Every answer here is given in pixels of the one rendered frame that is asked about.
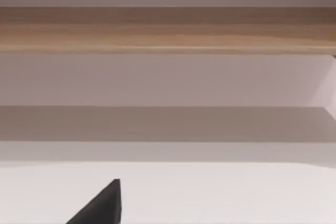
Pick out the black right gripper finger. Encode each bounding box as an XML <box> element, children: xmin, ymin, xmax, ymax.
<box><xmin>65</xmin><ymin>178</ymin><xmax>122</xmax><ymax>224</ymax></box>

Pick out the wooden shelf board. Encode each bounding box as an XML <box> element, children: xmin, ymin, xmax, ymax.
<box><xmin>0</xmin><ymin>6</ymin><xmax>336</xmax><ymax>59</ymax></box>

